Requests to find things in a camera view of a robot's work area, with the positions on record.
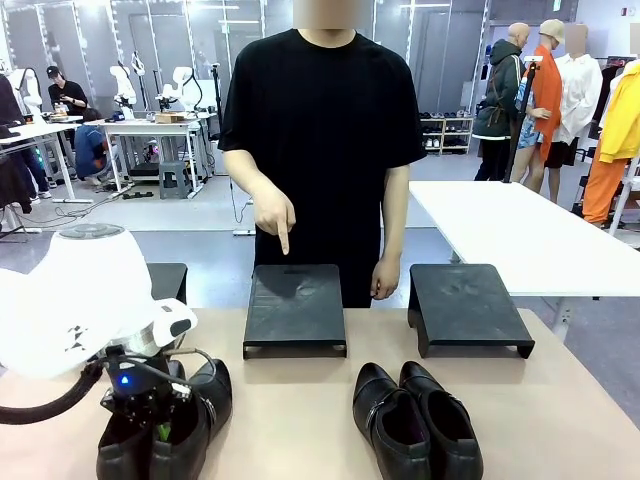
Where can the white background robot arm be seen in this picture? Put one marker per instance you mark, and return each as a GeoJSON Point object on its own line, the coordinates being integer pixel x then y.
{"type": "Point", "coordinates": [180, 87]}
{"type": "Point", "coordinates": [123, 90]}

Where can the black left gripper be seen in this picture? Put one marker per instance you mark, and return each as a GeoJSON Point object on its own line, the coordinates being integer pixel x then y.
{"type": "Point", "coordinates": [132, 382]}

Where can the figure in white shirt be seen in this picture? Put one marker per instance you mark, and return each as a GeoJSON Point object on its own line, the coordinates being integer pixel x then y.
{"type": "Point", "coordinates": [580, 95]}

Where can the black shoe stand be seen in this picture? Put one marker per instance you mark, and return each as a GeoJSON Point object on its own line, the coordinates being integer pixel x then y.
{"type": "Point", "coordinates": [170, 280]}
{"type": "Point", "coordinates": [295, 310]}
{"type": "Point", "coordinates": [465, 305]}

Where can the person in blue jacket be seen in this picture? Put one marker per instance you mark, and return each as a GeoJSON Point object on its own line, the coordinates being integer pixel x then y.
{"type": "Point", "coordinates": [90, 147]}

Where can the mannequin in yellow hoodie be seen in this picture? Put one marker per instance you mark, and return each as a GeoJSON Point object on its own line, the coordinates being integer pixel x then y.
{"type": "Point", "coordinates": [617, 130]}

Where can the person in dark shirt jeans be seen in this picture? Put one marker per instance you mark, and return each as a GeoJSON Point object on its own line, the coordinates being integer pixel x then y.
{"type": "Point", "coordinates": [32, 172]}

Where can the large white table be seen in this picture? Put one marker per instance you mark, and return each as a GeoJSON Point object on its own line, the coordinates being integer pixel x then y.
{"type": "Point", "coordinates": [525, 230]}

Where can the seated person in black cap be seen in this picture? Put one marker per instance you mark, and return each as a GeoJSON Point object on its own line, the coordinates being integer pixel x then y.
{"type": "Point", "coordinates": [67, 92]}

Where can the wooden shoe rack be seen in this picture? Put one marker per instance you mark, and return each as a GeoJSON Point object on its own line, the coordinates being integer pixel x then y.
{"type": "Point", "coordinates": [446, 132]}

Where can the person in black t-shirt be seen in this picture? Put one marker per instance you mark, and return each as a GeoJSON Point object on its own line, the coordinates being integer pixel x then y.
{"type": "Point", "coordinates": [325, 150]}

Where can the mannequin in dark green jacket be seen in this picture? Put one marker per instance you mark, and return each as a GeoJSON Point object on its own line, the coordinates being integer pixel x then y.
{"type": "Point", "coordinates": [500, 100]}

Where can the black tripod pole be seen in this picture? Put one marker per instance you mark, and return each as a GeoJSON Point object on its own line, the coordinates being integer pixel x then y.
{"type": "Point", "coordinates": [520, 120]}

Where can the mannequin in orange shirt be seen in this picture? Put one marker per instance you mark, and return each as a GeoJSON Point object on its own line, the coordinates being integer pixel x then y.
{"type": "Point", "coordinates": [542, 100]}

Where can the grey plastic stool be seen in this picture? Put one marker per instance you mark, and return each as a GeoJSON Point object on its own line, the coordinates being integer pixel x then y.
{"type": "Point", "coordinates": [174, 180]}

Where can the person's left forearm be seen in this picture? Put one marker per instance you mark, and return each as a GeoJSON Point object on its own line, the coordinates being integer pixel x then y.
{"type": "Point", "coordinates": [395, 210]}

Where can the white standing desk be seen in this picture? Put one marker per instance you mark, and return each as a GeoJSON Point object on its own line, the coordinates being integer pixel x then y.
{"type": "Point", "coordinates": [35, 132]}

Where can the black leather loafer shoe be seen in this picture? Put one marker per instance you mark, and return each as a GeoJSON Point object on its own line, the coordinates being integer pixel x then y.
{"type": "Point", "coordinates": [122, 452]}
{"type": "Point", "coordinates": [200, 415]}

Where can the person's right hand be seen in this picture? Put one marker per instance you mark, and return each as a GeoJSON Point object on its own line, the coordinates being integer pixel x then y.
{"type": "Point", "coordinates": [272, 212]}

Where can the person's left hand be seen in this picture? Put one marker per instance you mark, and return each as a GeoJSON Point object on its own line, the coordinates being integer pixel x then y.
{"type": "Point", "coordinates": [386, 280]}

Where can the cardboard box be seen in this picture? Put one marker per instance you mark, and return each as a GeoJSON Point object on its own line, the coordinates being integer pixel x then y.
{"type": "Point", "coordinates": [169, 118]}

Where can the white desk with robots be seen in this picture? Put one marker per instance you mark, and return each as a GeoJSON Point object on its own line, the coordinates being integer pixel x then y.
{"type": "Point", "coordinates": [150, 127]}

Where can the person's right forearm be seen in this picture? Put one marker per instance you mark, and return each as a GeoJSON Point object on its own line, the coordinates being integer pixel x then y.
{"type": "Point", "coordinates": [247, 172]}

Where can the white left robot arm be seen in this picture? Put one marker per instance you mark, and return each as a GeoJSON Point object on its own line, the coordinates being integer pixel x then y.
{"type": "Point", "coordinates": [85, 300]}

